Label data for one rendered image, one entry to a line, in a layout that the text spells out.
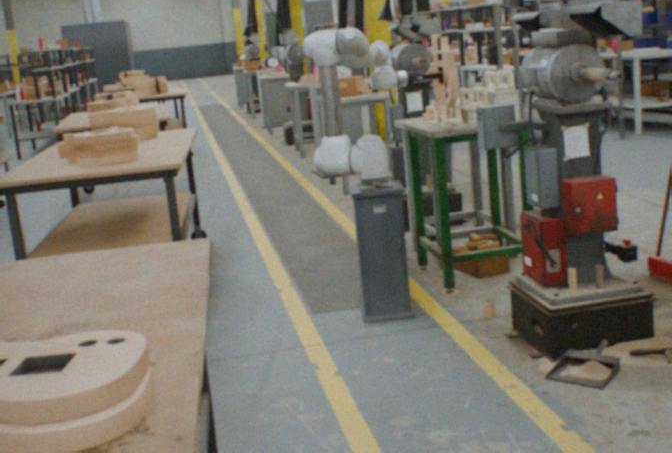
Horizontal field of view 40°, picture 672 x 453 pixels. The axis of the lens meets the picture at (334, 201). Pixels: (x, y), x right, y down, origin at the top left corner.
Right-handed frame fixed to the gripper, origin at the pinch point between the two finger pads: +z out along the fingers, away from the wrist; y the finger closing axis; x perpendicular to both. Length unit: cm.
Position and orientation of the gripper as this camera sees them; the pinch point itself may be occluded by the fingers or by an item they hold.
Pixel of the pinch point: (440, 75)
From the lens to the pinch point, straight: 532.4
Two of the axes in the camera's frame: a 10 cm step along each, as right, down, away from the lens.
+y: 1.6, 1.7, -9.7
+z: 9.8, -1.1, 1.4
